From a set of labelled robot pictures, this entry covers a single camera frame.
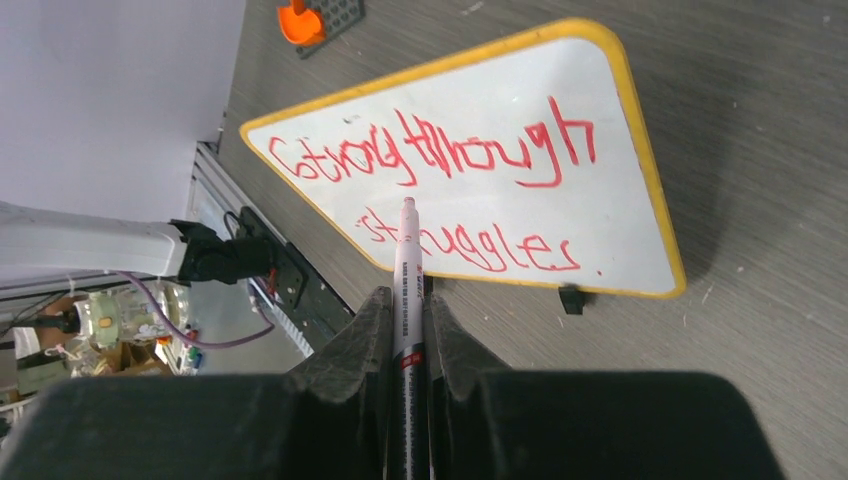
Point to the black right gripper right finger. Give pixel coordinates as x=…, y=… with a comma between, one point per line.
x=491, y=421

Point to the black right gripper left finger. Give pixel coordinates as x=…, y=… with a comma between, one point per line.
x=324, y=419

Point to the red capped whiteboard marker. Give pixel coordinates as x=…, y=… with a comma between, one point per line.
x=408, y=442

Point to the white whiteboard orange frame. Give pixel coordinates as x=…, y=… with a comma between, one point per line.
x=528, y=159

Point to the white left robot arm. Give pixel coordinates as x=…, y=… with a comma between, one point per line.
x=184, y=250

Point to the orange curved block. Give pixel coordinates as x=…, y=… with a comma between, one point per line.
x=300, y=25

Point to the grey studded building plate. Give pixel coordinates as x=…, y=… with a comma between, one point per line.
x=337, y=17

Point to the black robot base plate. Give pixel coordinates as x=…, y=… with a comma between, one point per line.
x=297, y=290

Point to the aluminium rail frame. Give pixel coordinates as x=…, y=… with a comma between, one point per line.
x=214, y=200

